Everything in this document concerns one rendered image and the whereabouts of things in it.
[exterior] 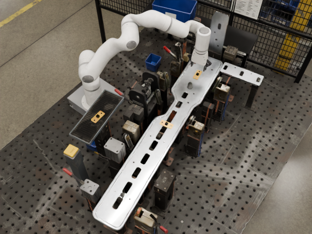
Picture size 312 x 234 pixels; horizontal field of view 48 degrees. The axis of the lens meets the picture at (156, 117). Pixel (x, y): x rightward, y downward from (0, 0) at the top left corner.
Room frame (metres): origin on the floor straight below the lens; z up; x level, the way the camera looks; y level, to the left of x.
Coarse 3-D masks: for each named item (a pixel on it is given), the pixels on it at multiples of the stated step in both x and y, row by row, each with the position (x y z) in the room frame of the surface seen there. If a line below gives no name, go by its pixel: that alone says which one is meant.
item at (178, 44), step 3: (177, 42) 1.72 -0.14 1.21; (177, 45) 1.69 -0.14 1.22; (180, 45) 1.69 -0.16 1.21; (183, 45) 1.69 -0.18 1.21; (177, 48) 1.68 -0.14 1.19; (180, 48) 1.71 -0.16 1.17; (177, 51) 1.68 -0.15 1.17; (180, 51) 1.70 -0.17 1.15; (177, 54) 1.68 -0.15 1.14; (180, 54) 1.70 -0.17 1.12; (177, 57) 1.68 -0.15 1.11; (180, 57) 1.70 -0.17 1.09; (177, 60) 1.68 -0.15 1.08; (180, 63) 1.68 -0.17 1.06
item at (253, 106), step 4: (256, 80) 1.58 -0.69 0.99; (252, 84) 1.57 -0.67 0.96; (252, 88) 1.57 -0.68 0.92; (256, 88) 1.55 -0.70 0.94; (252, 92) 1.56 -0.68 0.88; (248, 96) 1.57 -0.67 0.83; (252, 96) 1.56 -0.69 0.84; (244, 100) 1.63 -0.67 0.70; (248, 100) 1.57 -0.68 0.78; (252, 100) 1.55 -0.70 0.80; (240, 104) 1.59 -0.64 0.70; (244, 104) 1.59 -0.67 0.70; (248, 104) 1.56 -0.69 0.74; (252, 104) 1.58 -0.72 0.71; (248, 108) 1.55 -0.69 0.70; (252, 108) 1.55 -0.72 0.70
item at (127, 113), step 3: (126, 111) 1.25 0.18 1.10; (129, 111) 1.25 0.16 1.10; (132, 111) 1.25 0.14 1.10; (123, 114) 1.23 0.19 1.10; (126, 114) 1.23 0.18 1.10; (129, 114) 1.23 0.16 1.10; (132, 114) 1.23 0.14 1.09; (123, 117) 1.22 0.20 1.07; (126, 117) 1.21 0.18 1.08; (129, 117) 1.20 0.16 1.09; (132, 117) 1.23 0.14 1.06; (126, 120) 1.21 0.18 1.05; (129, 120) 1.21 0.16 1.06; (132, 120) 1.23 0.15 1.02
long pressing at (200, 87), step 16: (176, 80) 1.57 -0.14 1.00; (192, 80) 1.57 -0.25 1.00; (208, 80) 1.57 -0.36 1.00; (176, 96) 1.44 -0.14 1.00; (192, 96) 1.44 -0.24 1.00; (176, 112) 1.31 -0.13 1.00; (160, 128) 1.19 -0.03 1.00; (176, 128) 1.19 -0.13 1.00; (144, 144) 1.07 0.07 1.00; (160, 144) 1.07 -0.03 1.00; (128, 160) 0.97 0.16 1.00; (160, 160) 0.97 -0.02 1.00; (128, 176) 0.86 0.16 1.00; (144, 176) 0.86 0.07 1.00; (112, 192) 0.77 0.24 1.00; (128, 192) 0.77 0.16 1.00; (96, 208) 0.68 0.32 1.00; (112, 208) 0.68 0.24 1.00; (128, 208) 0.68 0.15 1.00; (112, 224) 0.59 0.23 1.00
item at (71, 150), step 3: (69, 144) 0.98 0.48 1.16; (69, 147) 0.97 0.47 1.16; (72, 147) 0.96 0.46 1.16; (75, 147) 0.96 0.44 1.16; (66, 150) 0.94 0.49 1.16; (69, 150) 0.94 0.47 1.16; (72, 150) 0.94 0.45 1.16; (75, 150) 0.94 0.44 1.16; (66, 153) 0.93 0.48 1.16; (69, 153) 0.93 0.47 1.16; (72, 153) 0.93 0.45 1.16; (75, 153) 0.93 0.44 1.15; (72, 156) 0.91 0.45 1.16
